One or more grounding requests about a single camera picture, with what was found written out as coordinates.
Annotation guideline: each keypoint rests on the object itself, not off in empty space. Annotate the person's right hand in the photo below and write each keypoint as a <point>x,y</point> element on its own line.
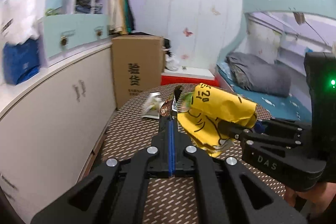
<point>296,197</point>

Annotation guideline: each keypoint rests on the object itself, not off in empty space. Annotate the yellow hanging shirt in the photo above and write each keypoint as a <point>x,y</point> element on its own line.
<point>122,14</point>

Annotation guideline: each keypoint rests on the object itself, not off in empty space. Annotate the green hanging jacket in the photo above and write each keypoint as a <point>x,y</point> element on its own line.
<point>128,14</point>

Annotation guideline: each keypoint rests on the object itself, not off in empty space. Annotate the teal bunk bed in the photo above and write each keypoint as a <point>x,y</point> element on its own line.
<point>262,1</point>

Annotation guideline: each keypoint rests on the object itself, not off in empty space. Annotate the brown snack wrapper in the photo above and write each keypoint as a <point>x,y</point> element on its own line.
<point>168,107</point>

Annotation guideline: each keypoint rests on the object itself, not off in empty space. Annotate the white plastic bag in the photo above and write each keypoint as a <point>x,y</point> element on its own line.
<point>172,63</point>

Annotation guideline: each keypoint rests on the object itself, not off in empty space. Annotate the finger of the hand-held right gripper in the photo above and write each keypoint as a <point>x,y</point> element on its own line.
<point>236,132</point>
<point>283,127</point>

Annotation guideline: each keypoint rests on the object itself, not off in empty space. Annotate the wide teal drawer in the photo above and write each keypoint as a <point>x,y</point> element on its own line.
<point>56,27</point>

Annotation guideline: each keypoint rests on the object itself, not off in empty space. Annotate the pale pink butterfly sticker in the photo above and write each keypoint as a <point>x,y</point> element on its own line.
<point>185,56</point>

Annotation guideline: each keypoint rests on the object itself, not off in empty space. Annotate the brown polka dot tablecloth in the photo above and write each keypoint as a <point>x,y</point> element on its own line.
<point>131,134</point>

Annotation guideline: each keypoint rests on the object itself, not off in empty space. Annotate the beige clip lamp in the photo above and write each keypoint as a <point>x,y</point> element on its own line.
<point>299,18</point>

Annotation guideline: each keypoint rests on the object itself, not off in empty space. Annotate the cream hanging jacket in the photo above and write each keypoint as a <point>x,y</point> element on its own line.
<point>115,8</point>

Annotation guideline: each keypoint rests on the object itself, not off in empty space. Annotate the teal sign board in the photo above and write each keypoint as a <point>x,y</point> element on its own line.
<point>56,1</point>

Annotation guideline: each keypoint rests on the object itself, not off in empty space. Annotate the tall cardboard box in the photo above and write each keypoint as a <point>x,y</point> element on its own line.
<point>136,71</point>

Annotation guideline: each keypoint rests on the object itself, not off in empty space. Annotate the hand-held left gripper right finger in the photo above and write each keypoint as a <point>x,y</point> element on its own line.
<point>181,146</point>

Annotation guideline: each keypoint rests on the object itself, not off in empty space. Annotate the narrow teal drawer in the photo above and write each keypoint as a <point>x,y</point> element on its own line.
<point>89,24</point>

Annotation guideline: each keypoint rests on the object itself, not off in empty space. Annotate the grey duvet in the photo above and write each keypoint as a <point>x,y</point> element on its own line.
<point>262,74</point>

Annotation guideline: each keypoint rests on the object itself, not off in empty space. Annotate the blue patterned bag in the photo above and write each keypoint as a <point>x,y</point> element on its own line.
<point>21,64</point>

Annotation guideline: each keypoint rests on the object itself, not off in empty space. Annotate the folded blue jeans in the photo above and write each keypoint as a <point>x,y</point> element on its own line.
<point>97,8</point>

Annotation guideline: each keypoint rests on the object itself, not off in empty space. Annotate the teal candy print sheet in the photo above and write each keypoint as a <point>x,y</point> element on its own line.
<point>283,106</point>

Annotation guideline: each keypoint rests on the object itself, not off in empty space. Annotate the red storage box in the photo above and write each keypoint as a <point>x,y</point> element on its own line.
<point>183,81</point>

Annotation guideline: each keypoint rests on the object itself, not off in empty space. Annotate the black hanging jacket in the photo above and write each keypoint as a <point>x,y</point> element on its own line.
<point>133,16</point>

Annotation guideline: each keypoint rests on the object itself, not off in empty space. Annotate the white shopping bag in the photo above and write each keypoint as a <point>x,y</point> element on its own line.
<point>18,16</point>

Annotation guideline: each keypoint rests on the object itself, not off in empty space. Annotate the white step board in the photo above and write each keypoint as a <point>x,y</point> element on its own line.
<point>197,72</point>

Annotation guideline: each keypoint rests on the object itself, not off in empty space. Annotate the green plastic toy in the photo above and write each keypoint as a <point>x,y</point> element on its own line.
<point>50,12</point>

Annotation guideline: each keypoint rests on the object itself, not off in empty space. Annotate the folded dark clothes stack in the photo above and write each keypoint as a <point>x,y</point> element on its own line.
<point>82,5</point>

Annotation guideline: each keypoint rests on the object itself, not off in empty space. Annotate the white butterfly sticker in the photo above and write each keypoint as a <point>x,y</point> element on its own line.
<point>215,10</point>

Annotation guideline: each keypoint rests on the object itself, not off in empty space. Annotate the green snack packet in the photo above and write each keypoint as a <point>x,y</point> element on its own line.
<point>188,102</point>

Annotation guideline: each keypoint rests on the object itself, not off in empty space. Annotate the yellow paper bag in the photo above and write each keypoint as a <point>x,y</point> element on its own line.
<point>210,108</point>

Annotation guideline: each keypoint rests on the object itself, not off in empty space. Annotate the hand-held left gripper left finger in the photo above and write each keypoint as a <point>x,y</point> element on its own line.
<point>164,140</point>

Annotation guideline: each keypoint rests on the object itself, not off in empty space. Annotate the white beige snack packet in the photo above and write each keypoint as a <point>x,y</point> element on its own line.
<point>152,107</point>

